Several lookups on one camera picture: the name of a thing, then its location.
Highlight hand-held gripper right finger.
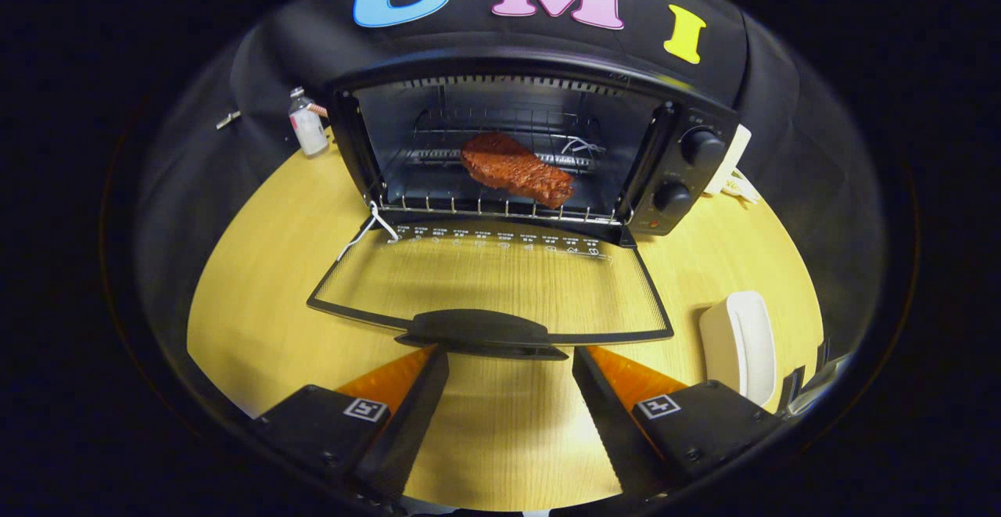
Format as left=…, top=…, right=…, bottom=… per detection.
left=572, top=345, right=783, bottom=498

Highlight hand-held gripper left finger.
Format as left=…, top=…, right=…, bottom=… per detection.
left=254, top=343, right=450, bottom=502

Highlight black toaster oven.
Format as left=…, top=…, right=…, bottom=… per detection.
left=307, top=52, right=740, bottom=361

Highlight brown steak piece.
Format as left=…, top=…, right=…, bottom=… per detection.
left=460, top=131, right=576, bottom=210

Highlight white bread toaster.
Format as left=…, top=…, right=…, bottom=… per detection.
left=704, top=124, right=753, bottom=196

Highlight white rectangular dish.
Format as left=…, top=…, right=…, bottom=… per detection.
left=698, top=290, right=777, bottom=408

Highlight dark object with grey edge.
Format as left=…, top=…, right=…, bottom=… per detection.
left=778, top=341, right=853, bottom=416

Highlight white zip tie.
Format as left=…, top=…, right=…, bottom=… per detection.
left=336, top=203, right=401, bottom=262

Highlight small white divided dish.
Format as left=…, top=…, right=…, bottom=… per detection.
left=719, top=169, right=761, bottom=205

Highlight clear bottle with red label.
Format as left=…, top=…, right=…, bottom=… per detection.
left=288, top=87, right=329, bottom=158

